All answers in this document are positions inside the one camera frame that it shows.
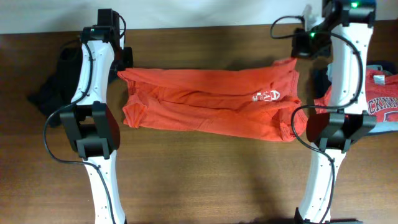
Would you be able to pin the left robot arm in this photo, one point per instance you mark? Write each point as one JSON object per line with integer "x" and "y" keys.
{"x": 90, "y": 126}

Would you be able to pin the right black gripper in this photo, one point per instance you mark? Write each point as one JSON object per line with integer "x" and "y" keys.
{"x": 299, "y": 50}

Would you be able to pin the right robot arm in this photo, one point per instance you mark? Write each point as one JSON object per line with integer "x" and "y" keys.
{"x": 344, "y": 32}

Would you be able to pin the red McKinney printed t-shirt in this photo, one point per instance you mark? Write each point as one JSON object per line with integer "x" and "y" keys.
{"x": 381, "y": 95}

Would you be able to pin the black knit garment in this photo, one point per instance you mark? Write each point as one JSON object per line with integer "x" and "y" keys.
{"x": 60, "y": 87}

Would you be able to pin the plain orange t-shirt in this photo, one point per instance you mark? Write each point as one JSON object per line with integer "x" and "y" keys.
{"x": 256, "y": 103}

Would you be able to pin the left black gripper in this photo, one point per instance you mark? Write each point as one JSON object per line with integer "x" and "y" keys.
{"x": 129, "y": 61}

